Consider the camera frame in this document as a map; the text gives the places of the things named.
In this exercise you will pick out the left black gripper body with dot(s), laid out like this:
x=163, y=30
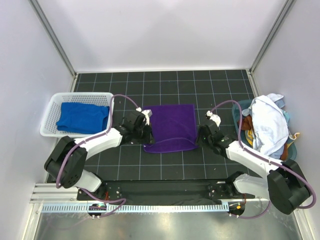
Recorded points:
x=138, y=133

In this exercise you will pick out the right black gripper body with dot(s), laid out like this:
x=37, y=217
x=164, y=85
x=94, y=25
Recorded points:
x=206, y=141

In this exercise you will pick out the purple towel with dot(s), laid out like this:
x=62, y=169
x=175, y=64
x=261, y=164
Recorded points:
x=174, y=128

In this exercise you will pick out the blue towel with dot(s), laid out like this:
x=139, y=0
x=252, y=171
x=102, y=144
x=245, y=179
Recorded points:
x=83, y=118

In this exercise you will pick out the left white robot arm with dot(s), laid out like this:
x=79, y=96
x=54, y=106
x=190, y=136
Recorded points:
x=67, y=161

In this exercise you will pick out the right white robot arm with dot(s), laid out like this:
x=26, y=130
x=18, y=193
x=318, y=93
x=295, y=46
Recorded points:
x=280, y=182

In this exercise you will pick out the brown cloth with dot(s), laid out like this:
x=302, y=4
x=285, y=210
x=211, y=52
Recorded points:
x=246, y=123

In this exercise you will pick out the yellow patterned cloth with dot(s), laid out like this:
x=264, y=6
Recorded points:
x=249, y=136

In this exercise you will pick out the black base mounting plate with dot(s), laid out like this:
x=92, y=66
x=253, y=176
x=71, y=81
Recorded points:
x=194, y=192

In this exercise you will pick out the white cloth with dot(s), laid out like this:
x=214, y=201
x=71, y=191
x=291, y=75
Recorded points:
x=270, y=126

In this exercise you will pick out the teal translucent laundry basket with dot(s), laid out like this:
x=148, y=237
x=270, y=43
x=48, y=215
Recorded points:
x=289, y=151

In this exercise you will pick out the white perforated plastic basket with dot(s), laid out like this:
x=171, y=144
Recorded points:
x=53, y=111

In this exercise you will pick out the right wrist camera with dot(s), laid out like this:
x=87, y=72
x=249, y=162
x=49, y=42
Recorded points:
x=213, y=117

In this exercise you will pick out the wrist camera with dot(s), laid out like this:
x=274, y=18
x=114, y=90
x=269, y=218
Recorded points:
x=147, y=114
x=213, y=117

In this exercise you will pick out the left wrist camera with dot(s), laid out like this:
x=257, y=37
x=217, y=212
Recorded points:
x=147, y=114

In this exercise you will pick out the slotted white cable duct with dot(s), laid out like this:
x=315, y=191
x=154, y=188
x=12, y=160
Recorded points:
x=103, y=209

